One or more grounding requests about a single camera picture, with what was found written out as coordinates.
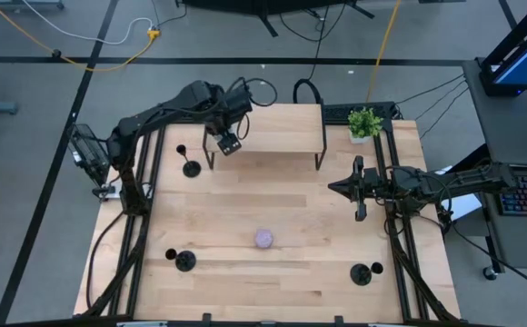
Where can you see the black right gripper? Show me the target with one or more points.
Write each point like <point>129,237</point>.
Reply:
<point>374,184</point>

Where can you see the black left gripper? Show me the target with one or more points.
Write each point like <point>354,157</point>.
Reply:
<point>229,145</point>

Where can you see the black candlestick holder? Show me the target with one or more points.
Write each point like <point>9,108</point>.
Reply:
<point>185,261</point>
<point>361,274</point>
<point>191,168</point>

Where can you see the pink candle tin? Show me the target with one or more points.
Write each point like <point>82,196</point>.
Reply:
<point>264,238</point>

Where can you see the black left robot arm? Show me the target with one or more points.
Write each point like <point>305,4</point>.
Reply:
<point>154,115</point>

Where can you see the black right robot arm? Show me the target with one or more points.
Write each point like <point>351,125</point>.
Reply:
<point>463,181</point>

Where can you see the wooden shelf black metal legs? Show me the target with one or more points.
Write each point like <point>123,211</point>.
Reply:
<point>272,127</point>

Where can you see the green plant white pot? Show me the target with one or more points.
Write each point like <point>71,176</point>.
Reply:
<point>364,122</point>

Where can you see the white paper sheet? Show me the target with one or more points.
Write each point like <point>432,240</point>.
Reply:
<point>465,206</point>

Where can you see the black room divider panel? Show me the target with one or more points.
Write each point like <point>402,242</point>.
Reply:
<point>245,3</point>

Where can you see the black cart caster wheel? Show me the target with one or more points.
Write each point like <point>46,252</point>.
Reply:
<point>490,273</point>

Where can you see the dark grey cart desk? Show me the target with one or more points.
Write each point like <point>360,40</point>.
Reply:
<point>509,131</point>

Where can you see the black aluminium table frame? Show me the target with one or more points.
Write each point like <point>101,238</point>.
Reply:
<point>138,245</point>

